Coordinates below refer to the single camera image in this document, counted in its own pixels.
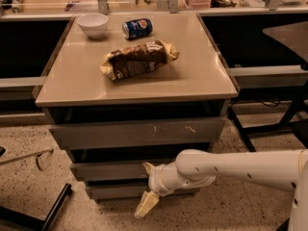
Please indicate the grey bottom drawer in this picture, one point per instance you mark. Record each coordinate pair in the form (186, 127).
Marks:
(116, 191)

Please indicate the white ceramic bowl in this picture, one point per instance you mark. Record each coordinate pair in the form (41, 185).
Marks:
(93, 25)

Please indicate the black chair leg left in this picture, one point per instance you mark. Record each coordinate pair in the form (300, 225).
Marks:
(36, 221)

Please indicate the grey drawer cabinet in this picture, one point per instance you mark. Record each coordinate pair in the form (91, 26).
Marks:
(195, 85)

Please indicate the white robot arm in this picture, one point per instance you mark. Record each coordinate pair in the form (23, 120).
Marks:
(285, 170)

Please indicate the grey drawer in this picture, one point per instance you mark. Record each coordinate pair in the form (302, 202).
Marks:
(104, 171)
(137, 133)
(116, 191)

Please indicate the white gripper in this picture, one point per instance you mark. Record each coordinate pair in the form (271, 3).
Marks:
(155, 178)

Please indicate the brown chip bag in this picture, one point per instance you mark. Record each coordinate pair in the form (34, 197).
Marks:
(136, 60)

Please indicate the grey top drawer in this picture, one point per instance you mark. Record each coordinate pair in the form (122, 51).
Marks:
(137, 133)

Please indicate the blue pepsi can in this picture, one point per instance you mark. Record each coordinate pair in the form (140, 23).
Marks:
(137, 28)

